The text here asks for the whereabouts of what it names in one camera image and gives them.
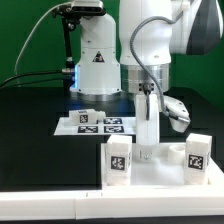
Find white camera cable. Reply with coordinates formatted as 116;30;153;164
13;1;73;76

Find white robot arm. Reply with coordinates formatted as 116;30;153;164
71;0;223;161

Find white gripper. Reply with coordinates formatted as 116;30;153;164
134;94;190;163

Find white square tabletop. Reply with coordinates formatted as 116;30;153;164
101;143;224;188

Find white marker base sheet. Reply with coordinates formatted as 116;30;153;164
54;117;136;136

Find silver camera on stand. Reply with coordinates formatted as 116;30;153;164
71;0;104;13

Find white L-shaped obstacle fence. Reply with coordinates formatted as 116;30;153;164
0;163;224;221

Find black cables at base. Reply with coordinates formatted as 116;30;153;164
0;68;74;89

